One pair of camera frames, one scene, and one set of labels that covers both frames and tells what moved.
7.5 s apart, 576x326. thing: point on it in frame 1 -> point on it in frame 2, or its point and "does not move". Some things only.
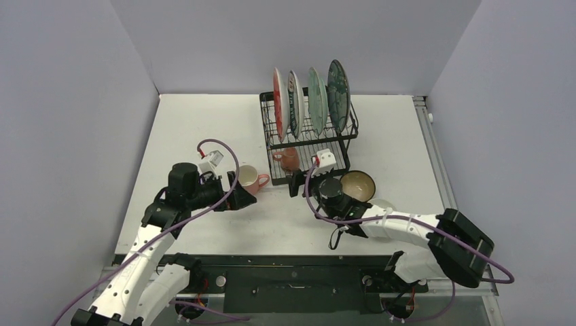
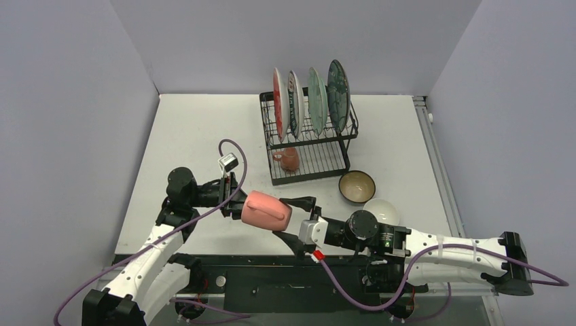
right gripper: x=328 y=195 -> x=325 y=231
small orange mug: x=289 y=158 does not move
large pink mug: x=250 y=178 -> x=267 y=211
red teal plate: x=281 y=104 does not move
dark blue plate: x=338 y=96 does not move
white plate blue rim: x=296 y=104 does not move
